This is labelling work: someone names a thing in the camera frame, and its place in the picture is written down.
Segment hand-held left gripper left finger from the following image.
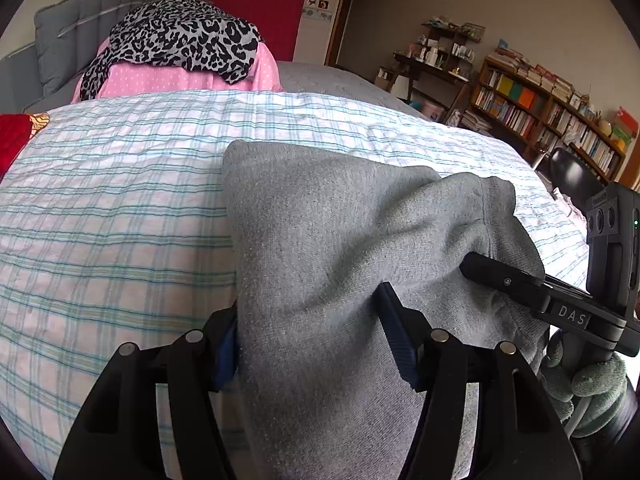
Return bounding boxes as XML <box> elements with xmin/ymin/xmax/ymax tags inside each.
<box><xmin>52</xmin><ymin>305</ymin><xmax>241</xmax><ymax>480</ymax></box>

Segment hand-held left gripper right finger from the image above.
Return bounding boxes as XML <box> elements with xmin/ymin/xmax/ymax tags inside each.
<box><xmin>377</xmin><ymin>282</ymin><xmax>583</xmax><ymax>480</ymax></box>

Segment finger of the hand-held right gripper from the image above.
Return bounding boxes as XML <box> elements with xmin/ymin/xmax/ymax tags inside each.
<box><xmin>459</xmin><ymin>252</ymin><xmax>558</xmax><ymax>318</ymax></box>

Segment person's right forearm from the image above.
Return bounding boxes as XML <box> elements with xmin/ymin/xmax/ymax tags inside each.
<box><xmin>570</xmin><ymin>400</ymin><xmax>640</xmax><ymax>480</ymax></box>

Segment person's right hand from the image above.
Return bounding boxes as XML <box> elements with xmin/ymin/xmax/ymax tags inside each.
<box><xmin>539</xmin><ymin>329</ymin><xmax>632</xmax><ymax>440</ymax></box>

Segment pale pink clothes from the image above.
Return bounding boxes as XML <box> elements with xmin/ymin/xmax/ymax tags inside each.
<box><xmin>550</xmin><ymin>186</ymin><xmax>587</xmax><ymax>222</ymax></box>

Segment black chair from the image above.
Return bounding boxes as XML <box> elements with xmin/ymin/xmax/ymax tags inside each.
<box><xmin>530</xmin><ymin>146</ymin><xmax>611</xmax><ymax>198</ymax></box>

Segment wooden bookshelf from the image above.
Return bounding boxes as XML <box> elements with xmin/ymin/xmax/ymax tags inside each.
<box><xmin>467</xmin><ymin>46</ymin><xmax>640</xmax><ymax>185</ymax></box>

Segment white bucket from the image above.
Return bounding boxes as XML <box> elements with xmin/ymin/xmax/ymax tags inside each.
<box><xmin>420</xmin><ymin>100</ymin><xmax>448</xmax><ymax>123</ymax></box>

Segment striped white blanket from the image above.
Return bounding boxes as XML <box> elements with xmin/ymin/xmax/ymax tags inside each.
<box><xmin>0</xmin><ymin>89</ymin><xmax>591</xmax><ymax>480</ymax></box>

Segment dark wooden desk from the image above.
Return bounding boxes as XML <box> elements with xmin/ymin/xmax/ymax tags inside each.
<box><xmin>391</xmin><ymin>51</ymin><xmax>475</xmax><ymax>108</ymax></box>

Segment small wooden desk shelf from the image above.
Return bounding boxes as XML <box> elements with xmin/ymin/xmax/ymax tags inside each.
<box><xmin>420</xmin><ymin>19</ymin><xmax>485</xmax><ymax>70</ymax></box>

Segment grey bed sheet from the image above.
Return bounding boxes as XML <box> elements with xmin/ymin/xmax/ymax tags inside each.
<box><xmin>276</xmin><ymin>61</ymin><xmax>436</xmax><ymax>121</ymax></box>

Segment pink dotted cloth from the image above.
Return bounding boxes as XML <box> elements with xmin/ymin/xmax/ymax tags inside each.
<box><xmin>72</xmin><ymin>0</ymin><xmax>281</xmax><ymax>105</ymax></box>

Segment red cloth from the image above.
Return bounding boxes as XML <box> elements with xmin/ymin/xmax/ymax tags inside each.
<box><xmin>0</xmin><ymin>112</ymin><xmax>51</xmax><ymax>178</ymax></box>

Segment leopard print cloth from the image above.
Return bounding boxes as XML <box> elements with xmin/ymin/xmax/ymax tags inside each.
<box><xmin>80</xmin><ymin>0</ymin><xmax>264</xmax><ymax>102</ymax></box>

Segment grey quilted headboard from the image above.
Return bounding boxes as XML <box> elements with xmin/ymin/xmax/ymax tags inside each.
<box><xmin>0</xmin><ymin>0</ymin><xmax>156</xmax><ymax>113</ymax></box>

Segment wooden door frame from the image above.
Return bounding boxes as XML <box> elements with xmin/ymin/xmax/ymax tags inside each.
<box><xmin>327</xmin><ymin>0</ymin><xmax>375</xmax><ymax>68</ymax></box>

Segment wall stickers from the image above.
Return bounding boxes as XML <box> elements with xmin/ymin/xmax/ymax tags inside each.
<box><xmin>302</xmin><ymin>0</ymin><xmax>333</xmax><ymax>22</ymax></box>

